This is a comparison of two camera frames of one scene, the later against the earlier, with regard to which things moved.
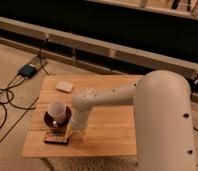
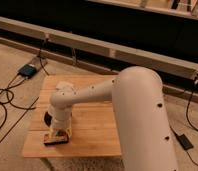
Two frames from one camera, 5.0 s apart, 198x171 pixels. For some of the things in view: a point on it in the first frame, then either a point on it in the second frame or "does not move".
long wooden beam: (126, 56) does not move
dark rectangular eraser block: (57, 137) does not move
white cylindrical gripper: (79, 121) → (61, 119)
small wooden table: (110, 130) does not move
